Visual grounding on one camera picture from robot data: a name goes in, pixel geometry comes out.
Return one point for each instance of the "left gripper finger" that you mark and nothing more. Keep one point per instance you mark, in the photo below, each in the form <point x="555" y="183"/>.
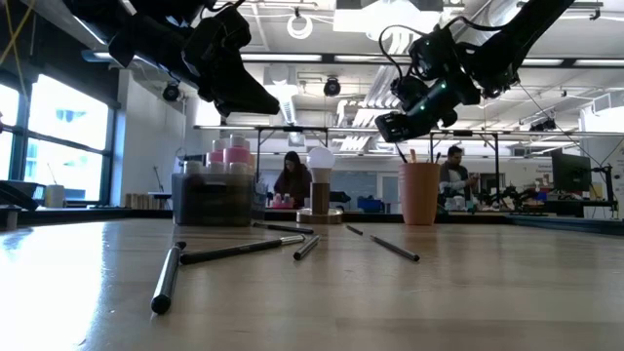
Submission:
<point x="244" y="97"/>

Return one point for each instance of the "large pink paint bottle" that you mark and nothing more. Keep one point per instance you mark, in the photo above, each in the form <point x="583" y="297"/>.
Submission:
<point x="236" y="153"/>
<point x="214" y="156"/>

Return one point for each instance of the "large yellow paint bottle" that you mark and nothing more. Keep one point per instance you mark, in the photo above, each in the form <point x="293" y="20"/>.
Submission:
<point x="251" y="163"/>

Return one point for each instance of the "orange plastic cup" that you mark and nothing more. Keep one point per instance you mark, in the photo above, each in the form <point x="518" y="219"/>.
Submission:
<point x="419" y="195"/>

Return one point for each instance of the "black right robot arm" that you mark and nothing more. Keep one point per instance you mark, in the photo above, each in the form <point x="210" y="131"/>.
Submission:
<point x="512" y="39"/>

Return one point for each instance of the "black background robot arm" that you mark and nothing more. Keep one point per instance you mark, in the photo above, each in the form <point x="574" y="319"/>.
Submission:
<point x="507" y="195"/>

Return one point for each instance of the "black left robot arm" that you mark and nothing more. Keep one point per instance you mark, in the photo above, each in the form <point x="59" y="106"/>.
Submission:
<point x="146" y="39"/>

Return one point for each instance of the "black monitor on arm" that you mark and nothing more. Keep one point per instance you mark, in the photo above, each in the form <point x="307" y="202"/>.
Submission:
<point x="570" y="170"/>

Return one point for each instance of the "fluorescent ceiling light strip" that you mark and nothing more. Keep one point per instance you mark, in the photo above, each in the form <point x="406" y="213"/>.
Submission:
<point x="100" y="55"/>
<point x="283" y="57"/>

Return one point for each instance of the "person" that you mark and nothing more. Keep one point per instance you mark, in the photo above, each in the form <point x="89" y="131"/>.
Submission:
<point x="292" y="180"/>
<point x="456" y="175"/>

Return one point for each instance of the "brass lamp with white bulb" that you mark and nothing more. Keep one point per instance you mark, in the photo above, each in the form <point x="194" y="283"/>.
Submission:
<point x="321" y="161"/>

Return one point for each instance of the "grey translucent plastic bin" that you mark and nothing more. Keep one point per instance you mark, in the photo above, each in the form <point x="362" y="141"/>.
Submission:
<point x="214" y="205"/>

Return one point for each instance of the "blue crate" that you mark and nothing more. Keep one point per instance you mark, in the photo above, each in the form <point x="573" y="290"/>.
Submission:
<point x="370" y="204"/>

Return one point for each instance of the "white cup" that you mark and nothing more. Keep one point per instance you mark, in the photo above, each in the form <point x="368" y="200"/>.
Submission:
<point x="54" y="195"/>

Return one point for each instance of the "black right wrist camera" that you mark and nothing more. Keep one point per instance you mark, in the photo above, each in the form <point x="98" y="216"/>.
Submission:
<point x="400" y="127"/>

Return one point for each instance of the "black ceiling camera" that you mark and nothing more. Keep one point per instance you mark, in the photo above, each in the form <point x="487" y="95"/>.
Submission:
<point x="171" y="91"/>
<point x="332" y="87"/>

